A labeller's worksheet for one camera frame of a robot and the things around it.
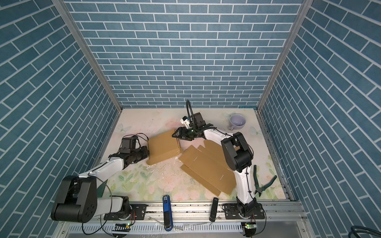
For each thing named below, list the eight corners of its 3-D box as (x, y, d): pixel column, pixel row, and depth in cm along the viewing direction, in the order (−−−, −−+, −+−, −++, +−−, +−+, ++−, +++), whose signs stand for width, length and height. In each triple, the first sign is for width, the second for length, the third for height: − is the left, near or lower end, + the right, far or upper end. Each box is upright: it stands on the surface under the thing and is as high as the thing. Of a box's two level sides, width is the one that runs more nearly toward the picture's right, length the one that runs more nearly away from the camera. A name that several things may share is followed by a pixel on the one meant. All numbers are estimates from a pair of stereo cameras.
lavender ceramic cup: (230, 133, 108) (232, 128, 103) (227, 119, 117) (229, 113, 112) (245, 133, 108) (248, 128, 103) (241, 119, 117) (244, 113, 112)
